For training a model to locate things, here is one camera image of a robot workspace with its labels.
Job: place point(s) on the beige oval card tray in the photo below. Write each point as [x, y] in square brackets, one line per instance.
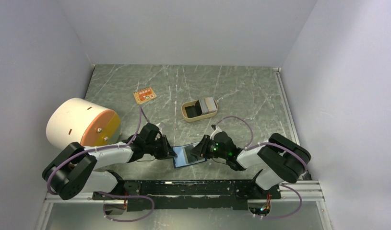
[190, 113]

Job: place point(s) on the large white cylinder roll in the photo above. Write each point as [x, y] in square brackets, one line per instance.
[89, 124]

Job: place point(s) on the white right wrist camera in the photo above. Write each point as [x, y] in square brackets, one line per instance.
[216, 129]

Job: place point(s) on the blue leather card holder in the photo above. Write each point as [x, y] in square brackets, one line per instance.
[179, 160]

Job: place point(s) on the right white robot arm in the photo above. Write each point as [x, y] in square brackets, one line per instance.
[285, 160]

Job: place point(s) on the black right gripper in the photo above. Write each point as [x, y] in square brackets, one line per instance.
[204, 143]

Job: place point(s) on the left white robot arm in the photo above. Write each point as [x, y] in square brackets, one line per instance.
[75, 169]

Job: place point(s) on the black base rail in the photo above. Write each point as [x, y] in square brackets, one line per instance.
[182, 194]

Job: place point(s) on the stack of cards in tray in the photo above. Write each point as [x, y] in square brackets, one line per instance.
[207, 105]

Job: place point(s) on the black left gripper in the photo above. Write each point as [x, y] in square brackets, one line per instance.
[167, 151]

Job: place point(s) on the aluminium frame rail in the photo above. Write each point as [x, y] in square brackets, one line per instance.
[301, 207]

